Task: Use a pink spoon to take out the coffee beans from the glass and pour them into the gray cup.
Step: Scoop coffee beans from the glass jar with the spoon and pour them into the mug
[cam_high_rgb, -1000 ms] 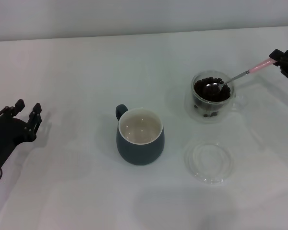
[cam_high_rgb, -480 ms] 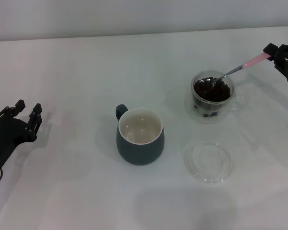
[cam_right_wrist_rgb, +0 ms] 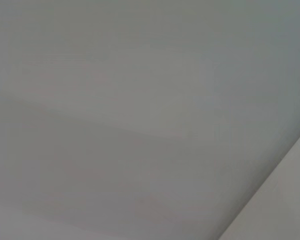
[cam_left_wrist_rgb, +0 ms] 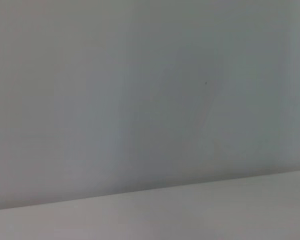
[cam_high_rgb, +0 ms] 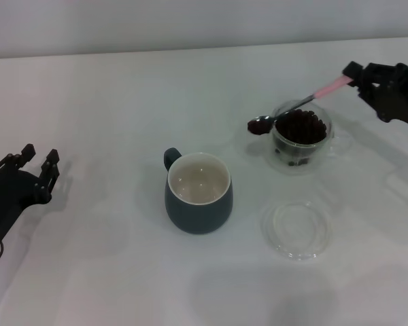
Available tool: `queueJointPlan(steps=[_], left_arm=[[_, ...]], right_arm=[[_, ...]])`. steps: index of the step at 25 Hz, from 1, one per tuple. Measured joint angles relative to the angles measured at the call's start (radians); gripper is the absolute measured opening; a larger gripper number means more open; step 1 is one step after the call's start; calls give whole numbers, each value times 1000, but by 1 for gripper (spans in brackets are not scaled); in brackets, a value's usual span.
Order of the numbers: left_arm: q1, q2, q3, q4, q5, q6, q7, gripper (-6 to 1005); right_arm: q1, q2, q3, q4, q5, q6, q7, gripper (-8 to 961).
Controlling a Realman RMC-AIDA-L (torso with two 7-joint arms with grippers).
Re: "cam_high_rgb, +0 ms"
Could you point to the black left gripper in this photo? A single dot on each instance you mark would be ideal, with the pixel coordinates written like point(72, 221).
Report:
point(8, 197)

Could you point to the few coffee beans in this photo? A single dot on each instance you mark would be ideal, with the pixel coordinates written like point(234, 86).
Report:
point(257, 128)

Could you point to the coffee bean pile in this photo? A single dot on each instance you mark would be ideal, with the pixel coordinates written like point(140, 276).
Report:
point(301, 129)

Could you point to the clear double-wall glass cup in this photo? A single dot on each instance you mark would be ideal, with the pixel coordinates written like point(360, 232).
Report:
point(297, 154)

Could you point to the clear glass saucer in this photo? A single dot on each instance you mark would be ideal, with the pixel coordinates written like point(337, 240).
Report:
point(296, 251)

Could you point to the dark teal ceramic mug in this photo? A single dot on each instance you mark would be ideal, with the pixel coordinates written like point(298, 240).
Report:
point(199, 215)

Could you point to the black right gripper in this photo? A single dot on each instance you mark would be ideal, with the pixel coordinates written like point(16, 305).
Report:
point(406, 102)

